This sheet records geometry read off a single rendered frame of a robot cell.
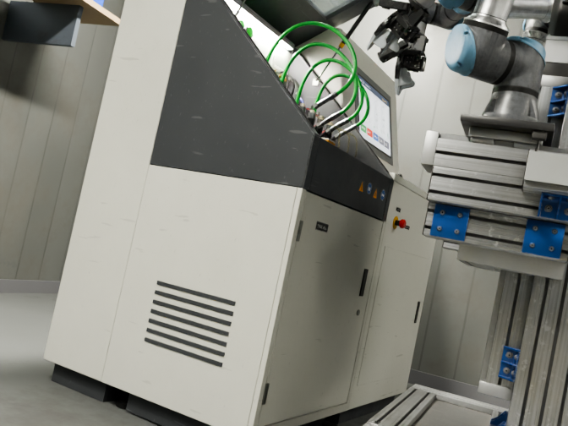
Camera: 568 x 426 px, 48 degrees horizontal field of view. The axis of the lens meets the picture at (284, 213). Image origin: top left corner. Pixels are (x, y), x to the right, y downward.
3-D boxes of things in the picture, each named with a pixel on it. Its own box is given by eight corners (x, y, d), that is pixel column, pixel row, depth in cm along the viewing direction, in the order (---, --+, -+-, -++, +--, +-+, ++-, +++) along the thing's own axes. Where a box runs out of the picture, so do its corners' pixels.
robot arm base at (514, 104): (537, 139, 171) (544, 103, 171) (539, 125, 157) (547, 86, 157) (480, 132, 176) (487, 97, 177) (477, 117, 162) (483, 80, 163)
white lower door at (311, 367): (258, 428, 178) (308, 191, 182) (251, 426, 179) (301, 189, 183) (348, 403, 234) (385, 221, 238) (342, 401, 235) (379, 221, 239)
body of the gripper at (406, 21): (395, 40, 200) (421, 9, 194) (380, 23, 204) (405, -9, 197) (409, 44, 206) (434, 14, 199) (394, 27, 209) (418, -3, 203)
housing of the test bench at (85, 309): (95, 403, 204) (194, -43, 212) (37, 379, 218) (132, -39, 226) (296, 373, 326) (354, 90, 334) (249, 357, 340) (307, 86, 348)
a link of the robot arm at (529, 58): (549, 95, 163) (559, 44, 164) (506, 80, 159) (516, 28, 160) (519, 102, 175) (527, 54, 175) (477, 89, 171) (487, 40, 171)
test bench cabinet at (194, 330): (243, 466, 176) (302, 188, 180) (95, 403, 204) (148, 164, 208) (344, 429, 236) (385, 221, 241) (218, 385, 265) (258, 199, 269)
